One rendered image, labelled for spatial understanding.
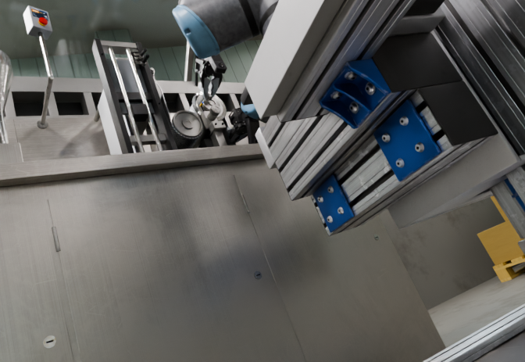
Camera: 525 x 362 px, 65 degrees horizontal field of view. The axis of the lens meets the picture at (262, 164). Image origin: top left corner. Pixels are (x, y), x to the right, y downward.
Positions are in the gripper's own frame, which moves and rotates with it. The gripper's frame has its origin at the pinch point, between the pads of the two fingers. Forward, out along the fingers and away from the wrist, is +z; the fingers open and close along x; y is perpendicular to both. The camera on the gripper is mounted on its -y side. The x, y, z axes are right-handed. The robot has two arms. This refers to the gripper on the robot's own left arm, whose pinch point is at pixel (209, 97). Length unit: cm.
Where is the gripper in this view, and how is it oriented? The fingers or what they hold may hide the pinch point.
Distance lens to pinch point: 166.6
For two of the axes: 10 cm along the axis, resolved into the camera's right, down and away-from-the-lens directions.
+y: -5.9, -3.4, 7.3
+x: -8.0, 1.0, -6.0
